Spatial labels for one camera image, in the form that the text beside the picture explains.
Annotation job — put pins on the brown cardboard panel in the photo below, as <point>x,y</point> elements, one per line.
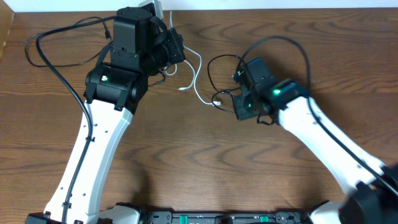
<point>6,20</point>

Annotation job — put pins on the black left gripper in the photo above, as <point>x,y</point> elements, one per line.
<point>175,42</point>

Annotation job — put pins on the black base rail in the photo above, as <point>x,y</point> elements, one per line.
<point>169,217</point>

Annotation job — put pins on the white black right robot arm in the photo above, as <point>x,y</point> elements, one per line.
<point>370,185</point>

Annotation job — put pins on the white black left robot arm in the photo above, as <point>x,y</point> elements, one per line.
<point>142,47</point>

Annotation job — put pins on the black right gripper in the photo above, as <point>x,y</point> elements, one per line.
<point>241,112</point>

